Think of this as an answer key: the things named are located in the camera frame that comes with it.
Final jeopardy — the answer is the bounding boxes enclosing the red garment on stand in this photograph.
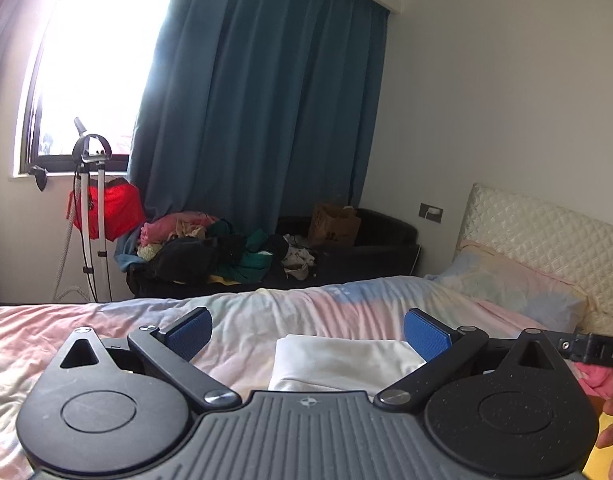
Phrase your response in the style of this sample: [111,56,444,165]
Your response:
[88,178,146,242]

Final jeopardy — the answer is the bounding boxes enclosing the black sofa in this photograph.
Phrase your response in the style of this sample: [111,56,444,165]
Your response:
[126,208,421,299]

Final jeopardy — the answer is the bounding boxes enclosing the pile of coloured clothes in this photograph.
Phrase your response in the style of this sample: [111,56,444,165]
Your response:
[122,211,316,292]

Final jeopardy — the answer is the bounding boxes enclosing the cream quilted headboard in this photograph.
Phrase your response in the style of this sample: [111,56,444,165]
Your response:
[459,183,613,336]

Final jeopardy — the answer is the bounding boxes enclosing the cream white zip hoodie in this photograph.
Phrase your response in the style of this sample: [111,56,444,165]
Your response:
[268,335,425,396]

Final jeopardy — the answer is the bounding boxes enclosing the dark framed window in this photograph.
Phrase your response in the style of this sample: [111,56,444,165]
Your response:
[18,0,170,174]

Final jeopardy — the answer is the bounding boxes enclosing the pastel tie-dye bed sheet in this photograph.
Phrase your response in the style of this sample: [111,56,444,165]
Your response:
[0,278,531,479]

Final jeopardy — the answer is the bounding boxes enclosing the teal right curtain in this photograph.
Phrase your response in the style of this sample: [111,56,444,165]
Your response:
[128,0,389,233]

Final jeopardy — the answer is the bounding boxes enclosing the wall switch plate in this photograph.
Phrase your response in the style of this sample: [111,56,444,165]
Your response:
[418,203,443,223]

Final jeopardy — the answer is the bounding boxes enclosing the pastel pillow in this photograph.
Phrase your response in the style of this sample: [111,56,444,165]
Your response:
[427,240,591,332]

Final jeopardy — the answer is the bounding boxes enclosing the brown paper bag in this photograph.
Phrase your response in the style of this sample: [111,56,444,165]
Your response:
[308,204,361,248]

